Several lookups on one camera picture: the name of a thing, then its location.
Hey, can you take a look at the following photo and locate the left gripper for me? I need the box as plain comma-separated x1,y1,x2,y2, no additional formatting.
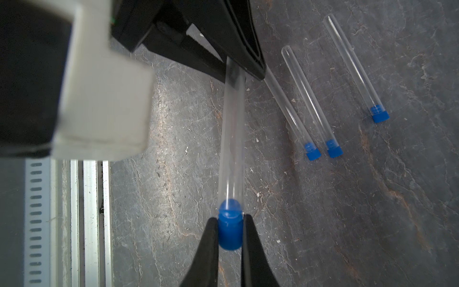
111,1,266,83

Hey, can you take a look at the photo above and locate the blue stopper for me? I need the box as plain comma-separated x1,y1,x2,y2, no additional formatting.
370,105,390,123
304,142,322,161
218,199,243,251
326,139,343,158

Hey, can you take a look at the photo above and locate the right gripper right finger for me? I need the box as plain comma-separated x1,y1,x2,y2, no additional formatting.
241,214,280,287

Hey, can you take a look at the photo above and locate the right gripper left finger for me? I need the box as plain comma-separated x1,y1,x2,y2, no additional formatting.
180,217,219,287

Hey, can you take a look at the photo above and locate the clear test tube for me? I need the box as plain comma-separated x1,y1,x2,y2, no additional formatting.
264,66,314,147
323,14,384,115
281,45,338,146
218,58,246,218

